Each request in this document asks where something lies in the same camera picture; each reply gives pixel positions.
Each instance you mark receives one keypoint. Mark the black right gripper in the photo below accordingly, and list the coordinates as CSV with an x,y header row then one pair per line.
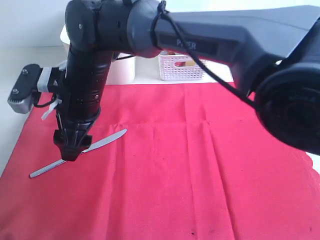
x,y
81,94

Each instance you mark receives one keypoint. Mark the metal table knife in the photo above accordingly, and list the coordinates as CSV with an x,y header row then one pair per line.
x,y
99,144

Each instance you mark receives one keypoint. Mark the red table cloth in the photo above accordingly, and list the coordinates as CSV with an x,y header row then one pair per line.
x,y
194,164

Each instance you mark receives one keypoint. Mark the red grilled sausage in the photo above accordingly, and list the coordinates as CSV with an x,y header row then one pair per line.
x,y
180,64

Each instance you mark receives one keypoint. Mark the yellow lemon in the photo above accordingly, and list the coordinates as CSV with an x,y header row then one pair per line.
x,y
190,63

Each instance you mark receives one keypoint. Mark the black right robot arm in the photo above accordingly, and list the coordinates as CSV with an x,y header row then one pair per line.
x,y
273,56

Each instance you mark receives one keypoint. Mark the cream plastic storage bin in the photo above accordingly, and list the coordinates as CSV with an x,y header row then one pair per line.
x,y
123,71

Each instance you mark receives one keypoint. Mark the white perforated plastic basket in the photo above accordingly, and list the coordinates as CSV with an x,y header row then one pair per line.
x,y
169,72

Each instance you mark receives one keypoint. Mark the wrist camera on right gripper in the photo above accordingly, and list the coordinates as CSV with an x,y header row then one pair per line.
x,y
31,83

